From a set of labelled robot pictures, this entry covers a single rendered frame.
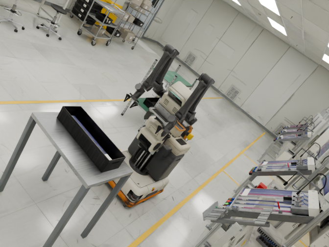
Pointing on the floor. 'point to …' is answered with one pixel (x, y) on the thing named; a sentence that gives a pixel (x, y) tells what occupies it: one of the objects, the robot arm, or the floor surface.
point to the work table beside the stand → (73, 150)
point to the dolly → (85, 5)
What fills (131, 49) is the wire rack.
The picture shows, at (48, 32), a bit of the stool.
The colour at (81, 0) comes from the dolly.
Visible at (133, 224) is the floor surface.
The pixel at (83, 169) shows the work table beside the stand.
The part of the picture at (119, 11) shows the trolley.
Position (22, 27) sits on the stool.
